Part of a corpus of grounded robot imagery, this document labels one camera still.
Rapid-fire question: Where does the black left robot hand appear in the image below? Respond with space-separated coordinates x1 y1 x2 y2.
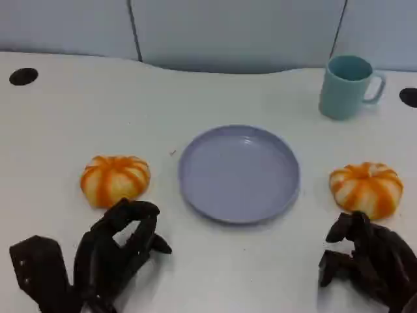
73 197 173 313

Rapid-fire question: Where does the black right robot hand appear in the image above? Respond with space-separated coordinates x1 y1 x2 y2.
317 211 417 308

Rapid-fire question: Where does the orange white toy bread roll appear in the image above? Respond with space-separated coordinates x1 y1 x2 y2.
80 155 152 209
328 162 404 220

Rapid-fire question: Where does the lilac plate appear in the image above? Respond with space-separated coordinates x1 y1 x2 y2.
178 125 301 225

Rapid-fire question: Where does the black table grommet hole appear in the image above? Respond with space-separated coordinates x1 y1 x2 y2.
8 67 39 86
399 87 417 108

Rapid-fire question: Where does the pale green mug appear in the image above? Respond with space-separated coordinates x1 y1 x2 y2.
318 54 387 121

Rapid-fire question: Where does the grey partition panel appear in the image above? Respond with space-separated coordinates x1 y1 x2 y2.
332 0 417 72
0 0 141 62
130 0 347 74

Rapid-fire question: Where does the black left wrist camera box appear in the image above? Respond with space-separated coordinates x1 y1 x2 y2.
8 234 72 313

